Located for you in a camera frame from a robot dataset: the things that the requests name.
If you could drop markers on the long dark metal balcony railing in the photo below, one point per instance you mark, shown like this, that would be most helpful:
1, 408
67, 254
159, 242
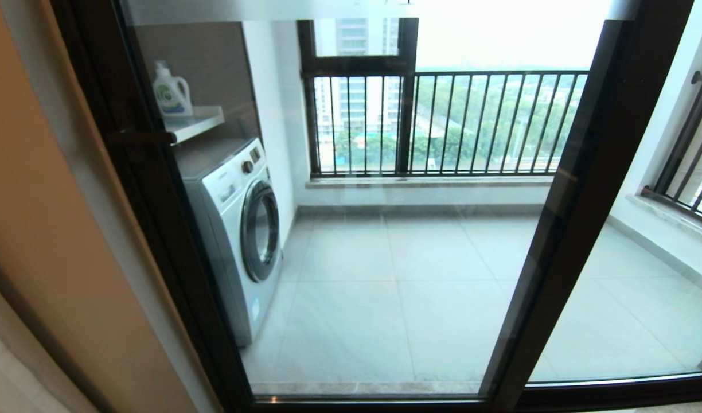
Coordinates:
500, 73

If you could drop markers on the white laundry detergent bottle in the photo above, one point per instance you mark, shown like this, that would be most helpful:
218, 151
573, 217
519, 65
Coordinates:
170, 94

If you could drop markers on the white wall shelf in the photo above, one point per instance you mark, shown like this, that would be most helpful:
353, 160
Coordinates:
193, 123

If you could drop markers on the dark window frame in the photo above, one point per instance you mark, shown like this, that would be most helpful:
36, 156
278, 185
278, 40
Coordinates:
405, 115

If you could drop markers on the short dark metal window railing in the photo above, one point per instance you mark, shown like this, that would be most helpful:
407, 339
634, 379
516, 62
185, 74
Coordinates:
672, 199

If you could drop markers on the black framed sliding glass door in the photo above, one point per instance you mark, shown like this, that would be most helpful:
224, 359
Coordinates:
96, 86

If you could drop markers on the white front-loading washing machine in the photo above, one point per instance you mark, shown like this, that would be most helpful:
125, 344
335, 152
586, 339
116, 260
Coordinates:
236, 229

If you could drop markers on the short grey stone window sill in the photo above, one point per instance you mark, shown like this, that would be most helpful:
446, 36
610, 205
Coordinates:
672, 221

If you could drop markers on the long grey stone window sill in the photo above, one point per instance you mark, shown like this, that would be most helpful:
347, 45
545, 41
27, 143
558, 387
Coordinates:
431, 182

